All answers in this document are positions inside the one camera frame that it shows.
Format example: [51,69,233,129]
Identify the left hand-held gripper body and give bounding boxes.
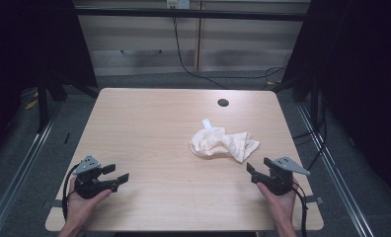
[73,155,119,199]

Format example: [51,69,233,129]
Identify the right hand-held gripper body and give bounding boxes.
[250,156,311,197]

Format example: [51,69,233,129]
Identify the white towel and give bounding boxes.
[189,118,261,164]

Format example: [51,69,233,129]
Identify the person's right hand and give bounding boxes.
[256,180,299,225]

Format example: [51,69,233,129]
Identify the person's left hand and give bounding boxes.
[64,177,114,228]

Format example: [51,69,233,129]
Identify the grey tape strip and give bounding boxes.
[304,195,325,205]
[43,198,64,209]

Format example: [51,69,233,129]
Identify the black stand leg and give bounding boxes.
[36,73,50,134]

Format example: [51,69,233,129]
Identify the yellow floor tape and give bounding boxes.
[24,98,39,112]

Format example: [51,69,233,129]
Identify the dark curtain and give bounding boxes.
[0,0,98,162]
[272,0,391,206]

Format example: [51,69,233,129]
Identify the black horizontal bar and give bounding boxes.
[74,7,312,23]

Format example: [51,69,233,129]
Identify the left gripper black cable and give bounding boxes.
[61,163,81,222]

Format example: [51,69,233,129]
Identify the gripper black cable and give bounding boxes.
[61,163,81,222]
[291,182,309,237]

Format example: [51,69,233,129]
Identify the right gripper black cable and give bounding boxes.
[291,182,309,237]

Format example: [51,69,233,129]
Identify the black floor cables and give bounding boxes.
[291,93,328,173]

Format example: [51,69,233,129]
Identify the metal floor rail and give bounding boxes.
[0,107,62,237]
[296,102,377,237]

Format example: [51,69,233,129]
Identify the dark cabinet handle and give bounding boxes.
[119,48,163,57]

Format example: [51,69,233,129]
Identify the long black wall cable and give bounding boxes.
[171,15,287,91]

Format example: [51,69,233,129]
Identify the white wall socket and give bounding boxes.
[165,0,192,10]

